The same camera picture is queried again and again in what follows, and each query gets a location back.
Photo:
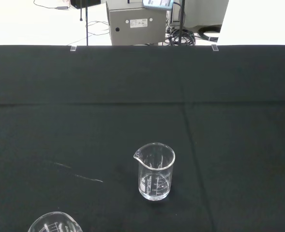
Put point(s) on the black bench cloth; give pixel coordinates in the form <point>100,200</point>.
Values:
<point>84,120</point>

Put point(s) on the grey metal cabinet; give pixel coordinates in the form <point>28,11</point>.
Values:
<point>137,32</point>

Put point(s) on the clear cloth clip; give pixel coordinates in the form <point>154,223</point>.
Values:
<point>73,48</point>
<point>215,47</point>

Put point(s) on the black stand pole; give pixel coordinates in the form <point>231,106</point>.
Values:
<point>181,24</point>

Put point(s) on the thin black tripod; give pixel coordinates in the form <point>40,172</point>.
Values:
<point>86,29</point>

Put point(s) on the teal tablet device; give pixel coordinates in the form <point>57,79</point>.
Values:
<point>156,3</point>

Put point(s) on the black box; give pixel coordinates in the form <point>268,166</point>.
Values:
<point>84,3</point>

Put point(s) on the small grey power adapter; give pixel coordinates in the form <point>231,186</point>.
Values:
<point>63,8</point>

